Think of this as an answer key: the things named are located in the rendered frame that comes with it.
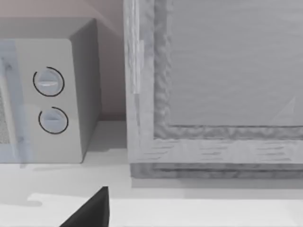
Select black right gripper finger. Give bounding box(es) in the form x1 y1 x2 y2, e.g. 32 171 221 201
59 186 110 227

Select pale grey microwave knob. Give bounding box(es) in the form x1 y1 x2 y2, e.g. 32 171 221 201
33 66 65 97
38 106 69 135

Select pale microwave oven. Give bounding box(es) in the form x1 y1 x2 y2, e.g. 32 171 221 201
0 17 102 164

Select grey cabinet door panel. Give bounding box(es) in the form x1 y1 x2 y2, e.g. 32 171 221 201
153 0 303 140

